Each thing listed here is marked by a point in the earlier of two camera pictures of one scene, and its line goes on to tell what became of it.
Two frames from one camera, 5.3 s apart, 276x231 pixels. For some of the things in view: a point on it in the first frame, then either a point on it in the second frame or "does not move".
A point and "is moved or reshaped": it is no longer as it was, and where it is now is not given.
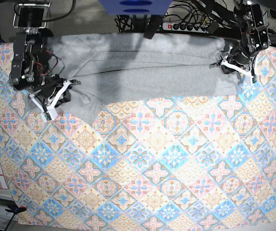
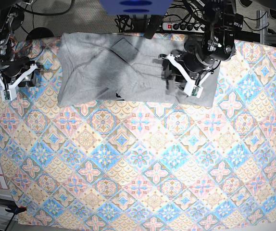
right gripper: (236, 57) -> (188, 65)
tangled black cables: (124, 23) does not move
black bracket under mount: (154, 22) does not move
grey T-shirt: (102, 68) is moved or reshaped
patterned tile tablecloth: (218, 159) does not move
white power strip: (171, 26) does not move
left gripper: (55, 87) -> (10, 69)
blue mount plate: (136, 7) does not move
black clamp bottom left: (15, 209) does not move
